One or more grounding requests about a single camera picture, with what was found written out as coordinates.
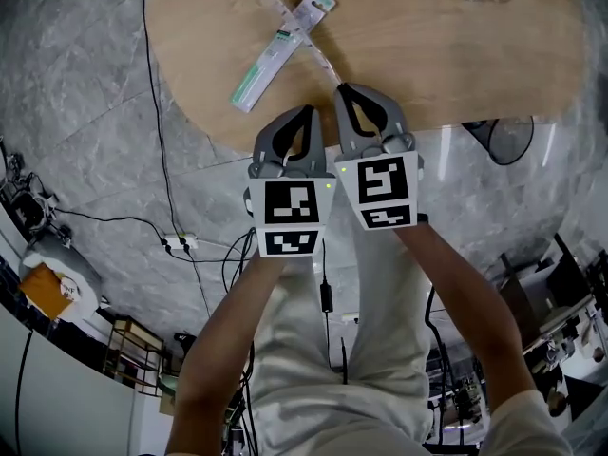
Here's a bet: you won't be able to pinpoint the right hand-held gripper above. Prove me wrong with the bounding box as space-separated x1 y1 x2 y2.
332 82 425 232

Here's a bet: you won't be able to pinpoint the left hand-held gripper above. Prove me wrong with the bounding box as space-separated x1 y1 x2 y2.
243 104 337 258

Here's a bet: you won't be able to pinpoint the green toothbrush package trash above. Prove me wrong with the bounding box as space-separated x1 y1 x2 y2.
229 28 306 114

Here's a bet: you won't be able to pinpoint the long clear plastic strip trash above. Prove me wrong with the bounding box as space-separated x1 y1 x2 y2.
259 0 344 87

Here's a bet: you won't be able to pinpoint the clear blister package trash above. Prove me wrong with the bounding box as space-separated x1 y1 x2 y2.
275 0 338 48

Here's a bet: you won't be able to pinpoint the black mesh trash bin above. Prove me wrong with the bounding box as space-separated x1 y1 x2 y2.
461 116 536 167

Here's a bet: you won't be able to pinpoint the person's left forearm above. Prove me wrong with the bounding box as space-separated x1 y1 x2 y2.
164 253 289 456

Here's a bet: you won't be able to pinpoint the person's right forearm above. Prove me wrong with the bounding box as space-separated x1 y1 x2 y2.
392 223 541 415

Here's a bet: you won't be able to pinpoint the white power strip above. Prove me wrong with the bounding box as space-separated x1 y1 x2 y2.
162 232 200 252

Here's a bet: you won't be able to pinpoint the person's white trousers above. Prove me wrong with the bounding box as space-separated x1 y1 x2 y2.
245 225 434 456

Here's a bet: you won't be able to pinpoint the grey equipment stand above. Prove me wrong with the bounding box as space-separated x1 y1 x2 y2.
0 138 73 249

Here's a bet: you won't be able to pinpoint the orange and white bag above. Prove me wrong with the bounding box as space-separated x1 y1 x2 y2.
17 247 105 323

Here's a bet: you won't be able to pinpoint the person's white shirt sleeve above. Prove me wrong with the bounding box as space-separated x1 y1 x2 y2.
478 387 574 456

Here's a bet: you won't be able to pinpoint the long black floor cable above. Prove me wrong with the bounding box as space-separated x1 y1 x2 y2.
138 0 213 320

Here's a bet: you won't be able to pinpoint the metal wire rack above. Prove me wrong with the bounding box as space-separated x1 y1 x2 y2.
103 314 166 398

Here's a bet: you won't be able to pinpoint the thick black cable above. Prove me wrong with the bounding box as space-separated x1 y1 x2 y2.
13 329 35 456

